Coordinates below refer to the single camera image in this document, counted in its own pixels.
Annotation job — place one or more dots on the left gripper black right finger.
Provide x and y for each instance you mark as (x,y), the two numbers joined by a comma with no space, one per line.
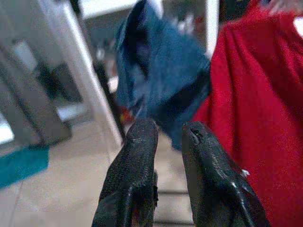
(213,184)

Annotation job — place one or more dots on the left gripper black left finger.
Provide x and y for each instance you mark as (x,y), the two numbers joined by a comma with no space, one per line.
(130,177)

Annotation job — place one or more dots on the red shirt with print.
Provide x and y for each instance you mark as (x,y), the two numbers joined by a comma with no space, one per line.
(255,94)

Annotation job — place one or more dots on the teal floor mat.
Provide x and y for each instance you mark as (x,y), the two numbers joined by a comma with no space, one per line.
(21,168)

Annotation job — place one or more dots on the blue denim garment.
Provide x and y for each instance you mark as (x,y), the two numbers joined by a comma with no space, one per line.
(170,59)

